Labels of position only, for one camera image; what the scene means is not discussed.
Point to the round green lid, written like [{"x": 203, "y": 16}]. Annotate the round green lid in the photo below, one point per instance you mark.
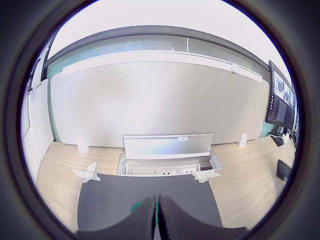
[{"x": 136, "y": 208}]

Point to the dark grey mat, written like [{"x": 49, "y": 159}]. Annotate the dark grey mat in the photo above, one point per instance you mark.
[{"x": 112, "y": 195}]

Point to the white tape strip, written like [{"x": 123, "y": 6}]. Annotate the white tape strip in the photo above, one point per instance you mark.
[
  {"x": 203, "y": 178},
  {"x": 90, "y": 170},
  {"x": 212, "y": 173},
  {"x": 80, "y": 172}
]

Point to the black keyboard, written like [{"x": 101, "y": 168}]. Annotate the black keyboard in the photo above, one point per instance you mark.
[{"x": 283, "y": 171}]

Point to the wide pale grey partition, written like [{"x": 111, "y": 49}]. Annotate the wide pale grey partition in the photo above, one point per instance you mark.
[{"x": 150, "y": 100}]

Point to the narrow pale grey partition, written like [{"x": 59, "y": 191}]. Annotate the narrow pale grey partition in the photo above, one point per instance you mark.
[{"x": 37, "y": 120}]

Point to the black computer monitor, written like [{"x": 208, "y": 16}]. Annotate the black computer monitor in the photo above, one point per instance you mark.
[{"x": 280, "y": 110}]

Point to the white round knob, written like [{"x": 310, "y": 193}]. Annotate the white round knob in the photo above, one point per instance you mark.
[{"x": 235, "y": 68}]

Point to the small white bracket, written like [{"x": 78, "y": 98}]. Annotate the small white bracket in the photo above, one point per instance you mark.
[
  {"x": 243, "y": 141},
  {"x": 82, "y": 146}
]

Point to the white partition rail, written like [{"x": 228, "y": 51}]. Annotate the white partition rail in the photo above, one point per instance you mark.
[{"x": 150, "y": 55}]

